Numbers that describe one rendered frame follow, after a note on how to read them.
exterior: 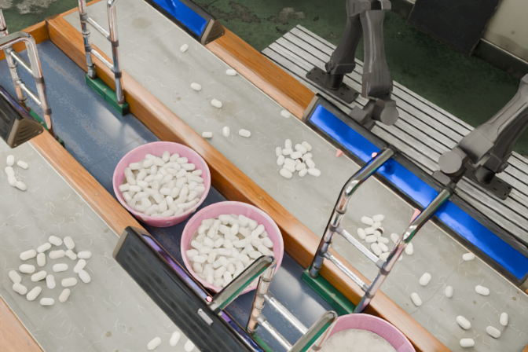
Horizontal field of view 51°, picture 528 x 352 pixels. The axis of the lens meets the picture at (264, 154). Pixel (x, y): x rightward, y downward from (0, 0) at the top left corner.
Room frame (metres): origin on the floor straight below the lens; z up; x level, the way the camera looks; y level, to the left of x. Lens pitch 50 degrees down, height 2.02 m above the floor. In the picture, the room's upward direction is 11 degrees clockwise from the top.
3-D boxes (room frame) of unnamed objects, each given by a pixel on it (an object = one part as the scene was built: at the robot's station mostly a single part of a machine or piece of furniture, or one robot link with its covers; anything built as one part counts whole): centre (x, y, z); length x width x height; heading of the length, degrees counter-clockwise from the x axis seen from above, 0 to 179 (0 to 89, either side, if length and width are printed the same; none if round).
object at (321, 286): (0.74, -0.30, 0.90); 0.20 x 0.19 x 0.45; 55
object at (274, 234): (0.73, 0.03, 0.72); 0.27 x 0.27 x 0.10
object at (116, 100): (1.29, 0.50, 0.90); 0.20 x 0.19 x 0.45; 55
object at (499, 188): (1.21, -0.71, 0.71); 0.20 x 0.07 x 0.08; 60
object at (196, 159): (0.89, 0.26, 0.72); 0.27 x 0.27 x 0.10
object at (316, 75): (1.51, -0.19, 0.71); 0.20 x 0.07 x 0.08; 60
